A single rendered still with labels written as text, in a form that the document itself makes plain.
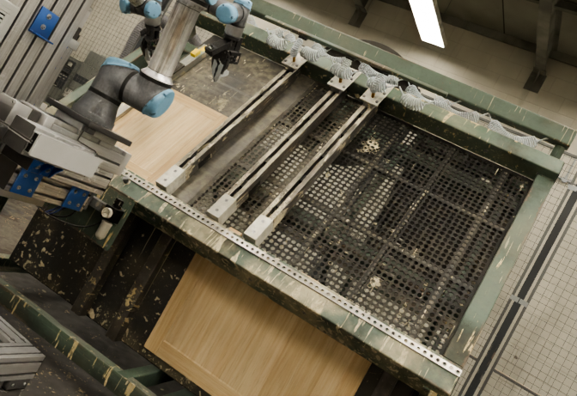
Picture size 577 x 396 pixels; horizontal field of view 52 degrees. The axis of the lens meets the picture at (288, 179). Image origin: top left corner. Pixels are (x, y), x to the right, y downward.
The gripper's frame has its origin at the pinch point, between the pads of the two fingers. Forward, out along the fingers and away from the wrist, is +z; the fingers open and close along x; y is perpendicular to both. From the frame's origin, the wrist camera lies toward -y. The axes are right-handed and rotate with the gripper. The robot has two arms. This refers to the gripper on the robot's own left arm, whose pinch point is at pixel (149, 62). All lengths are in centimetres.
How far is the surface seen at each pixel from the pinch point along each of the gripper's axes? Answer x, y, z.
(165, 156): -8.2, 37.7, 30.5
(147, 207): -28, 64, 36
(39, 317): -74, 56, 88
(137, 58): 7.8, -32.1, 11.8
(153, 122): -3.6, 14.0, 25.2
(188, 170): -5, 54, 29
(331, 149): 56, 79, 17
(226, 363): -14, 115, 88
